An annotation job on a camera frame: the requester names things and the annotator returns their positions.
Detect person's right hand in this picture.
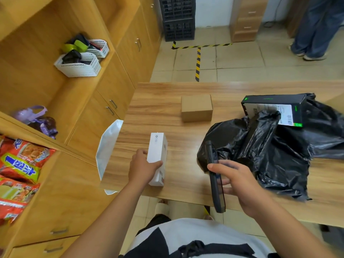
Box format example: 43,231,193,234
207,159,269,219

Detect person's left hand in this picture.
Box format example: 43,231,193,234
128,148,163,187

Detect white product box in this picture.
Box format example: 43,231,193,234
147,132,168,187

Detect black handheld scanner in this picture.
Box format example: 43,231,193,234
205,140,226,214

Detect white woven sack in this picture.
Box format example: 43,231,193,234
96,119,124,196

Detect pile of black poly bags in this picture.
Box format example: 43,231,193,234
197,93,344,202

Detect plain cardboard box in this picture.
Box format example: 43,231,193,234
181,94,213,123

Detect black box green marks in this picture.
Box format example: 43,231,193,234
241,94,307,128

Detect person's left forearm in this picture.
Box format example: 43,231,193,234
62,182,147,258

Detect person's right forearm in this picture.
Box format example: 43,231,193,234
252,197,344,258

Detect person's black trousers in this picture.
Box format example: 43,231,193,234
135,214,172,237

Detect person's white black shirt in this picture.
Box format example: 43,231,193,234
118,218,280,258

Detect purple wrapped packet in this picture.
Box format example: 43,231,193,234
28,116,58,139

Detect white plastic basket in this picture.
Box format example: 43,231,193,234
86,39,110,59
54,52,102,78

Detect long yellow black hazard tape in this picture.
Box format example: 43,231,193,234
172,41,232,82

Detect pile of red snack packets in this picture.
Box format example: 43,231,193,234
0,135,56,226

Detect black pouch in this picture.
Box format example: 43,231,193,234
62,49,82,64

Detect yellow wooden cabinet unit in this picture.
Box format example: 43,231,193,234
0,0,163,258

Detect black fabric item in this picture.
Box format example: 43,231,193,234
67,33,89,46

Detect black plastic crate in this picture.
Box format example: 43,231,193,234
158,0,196,42

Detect wooden drawer cabinet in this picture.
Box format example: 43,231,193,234
230,0,269,43

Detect plain wooden cabinet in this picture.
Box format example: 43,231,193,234
285,0,310,38

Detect black chest strap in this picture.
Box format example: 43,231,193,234
169,240,256,258

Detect thin black cable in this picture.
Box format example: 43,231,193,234
263,0,284,28

